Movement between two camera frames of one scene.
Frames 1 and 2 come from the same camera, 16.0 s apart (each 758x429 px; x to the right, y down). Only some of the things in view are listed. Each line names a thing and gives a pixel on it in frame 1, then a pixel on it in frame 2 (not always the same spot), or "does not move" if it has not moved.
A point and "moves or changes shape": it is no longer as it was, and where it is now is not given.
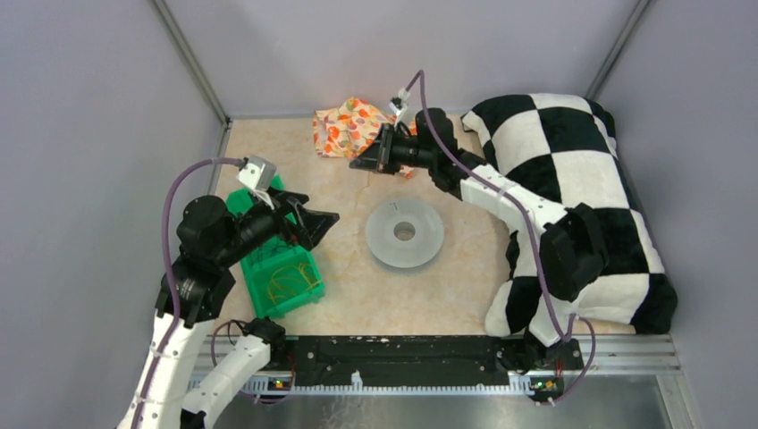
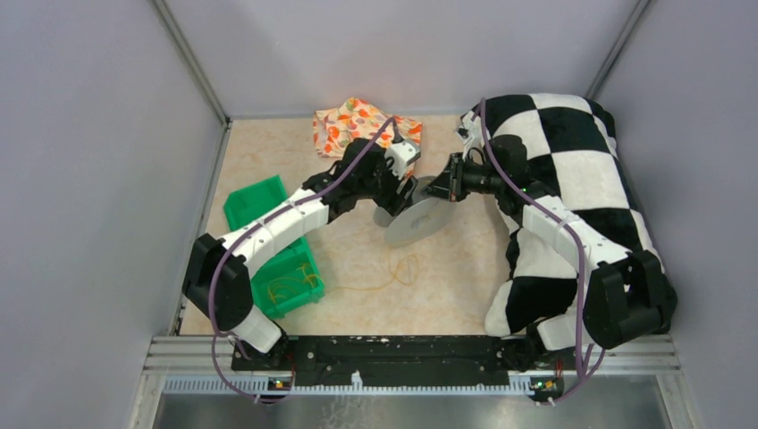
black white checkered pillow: [563, 149] does not move
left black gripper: [310, 225] to [393, 202]
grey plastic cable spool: [387, 248] moves or changes shape
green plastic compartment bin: [282, 273] does not move
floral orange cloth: [344, 130] does not move
